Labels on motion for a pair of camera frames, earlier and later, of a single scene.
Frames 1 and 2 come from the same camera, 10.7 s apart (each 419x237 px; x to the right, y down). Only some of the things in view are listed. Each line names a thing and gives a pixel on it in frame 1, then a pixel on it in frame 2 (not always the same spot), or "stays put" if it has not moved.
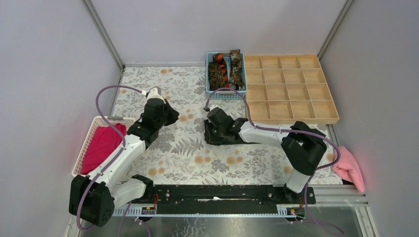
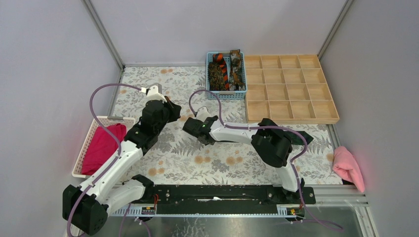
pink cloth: [348, 168] stays put
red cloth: [100, 142] stays put
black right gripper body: [219, 130] -> [208, 142]
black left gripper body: [169, 112] stays put
